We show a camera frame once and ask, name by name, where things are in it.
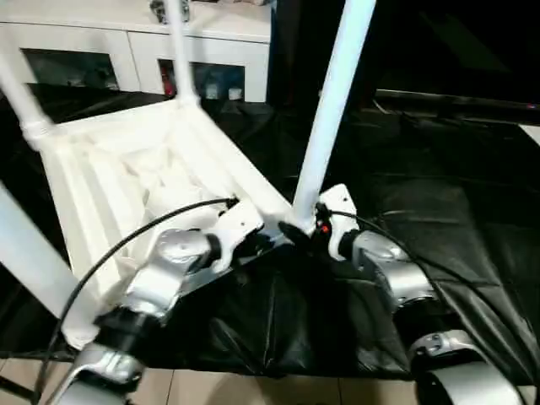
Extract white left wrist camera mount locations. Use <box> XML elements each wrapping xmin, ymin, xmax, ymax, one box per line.
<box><xmin>210</xmin><ymin>197</ymin><xmax>265</xmax><ymax>275</ymax></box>

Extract white plastic table top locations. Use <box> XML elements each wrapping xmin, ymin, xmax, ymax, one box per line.
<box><xmin>23</xmin><ymin>99</ymin><xmax>305</xmax><ymax>351</ymax></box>

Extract black plastic mat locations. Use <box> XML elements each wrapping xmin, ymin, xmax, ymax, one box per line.
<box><xmin>0</xmin><ymin>82</ymin><xmax>540</xmax><ymax>385</ymax></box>

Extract white cabinet with glass doors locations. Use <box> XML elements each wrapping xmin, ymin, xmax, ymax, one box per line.
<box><xmin>0</xmin><ymin>0</ymin><xmax>271</xmax><ymax>104</ymax></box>

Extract black bundle on cabinet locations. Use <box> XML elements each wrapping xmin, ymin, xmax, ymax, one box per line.
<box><xmin>149</xmin><ymin>0</ymin><xmax>191</xmax><ymax>22</ymax></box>

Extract black folding table frame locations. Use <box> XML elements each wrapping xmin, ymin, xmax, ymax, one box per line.
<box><xmin>0</xmin><ymin>370</ymin><xmax>35</xmax><ymax>397</ymax></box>

